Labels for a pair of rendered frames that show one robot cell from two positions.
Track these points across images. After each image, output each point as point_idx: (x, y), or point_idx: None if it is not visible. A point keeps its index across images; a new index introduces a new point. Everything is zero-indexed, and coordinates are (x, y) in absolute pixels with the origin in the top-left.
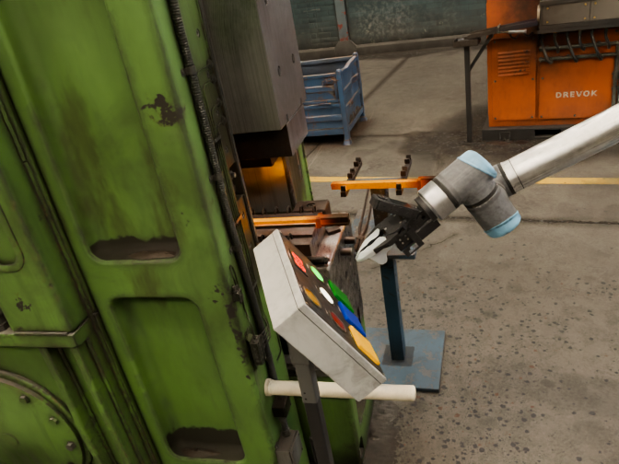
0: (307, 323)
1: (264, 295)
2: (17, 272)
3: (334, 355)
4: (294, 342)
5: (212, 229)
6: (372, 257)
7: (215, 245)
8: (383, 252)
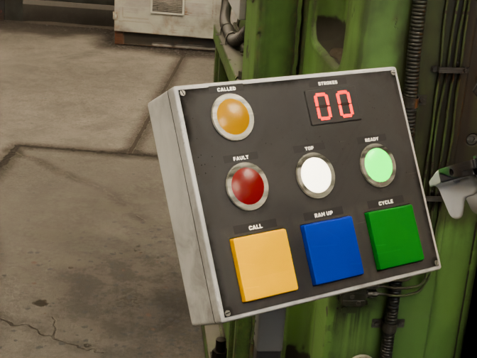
0: (170, 123)
1: (462, 246)
2: (253, 3)
3: (183, 209)
4: (157, 143)
5: (363, 35)
6: (441, 189)
7: (358, 62)
8: (458, 193)
